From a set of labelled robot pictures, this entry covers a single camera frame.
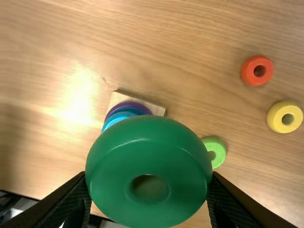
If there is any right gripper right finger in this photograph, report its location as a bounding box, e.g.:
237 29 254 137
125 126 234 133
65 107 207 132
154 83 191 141
205 171 299 228

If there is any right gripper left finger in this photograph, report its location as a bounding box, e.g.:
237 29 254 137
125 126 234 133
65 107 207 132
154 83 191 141
0 171 93 228

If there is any dark green ring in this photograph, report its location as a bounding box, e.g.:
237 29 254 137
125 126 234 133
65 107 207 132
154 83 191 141
85 114 214 228

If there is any wooden peg base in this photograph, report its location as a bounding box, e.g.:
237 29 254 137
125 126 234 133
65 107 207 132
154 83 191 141
110 89 167 118

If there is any light green ring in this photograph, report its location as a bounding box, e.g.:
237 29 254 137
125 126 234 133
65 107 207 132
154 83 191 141
200 135 228 171

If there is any yellow ring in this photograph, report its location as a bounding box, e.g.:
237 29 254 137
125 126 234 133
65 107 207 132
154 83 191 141
266 101 304 134

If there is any light blue ring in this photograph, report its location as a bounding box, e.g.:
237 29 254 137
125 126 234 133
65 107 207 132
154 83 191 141
101 111 136 135

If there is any dark blue ring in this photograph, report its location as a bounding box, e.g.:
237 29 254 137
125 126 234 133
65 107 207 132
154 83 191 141
111 106 147 117

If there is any purple ring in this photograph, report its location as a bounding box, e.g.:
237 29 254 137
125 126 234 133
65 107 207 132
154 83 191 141
105 101 152 121

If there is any orange ring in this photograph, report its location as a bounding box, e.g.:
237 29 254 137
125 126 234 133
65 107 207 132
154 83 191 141
239 55 275 86

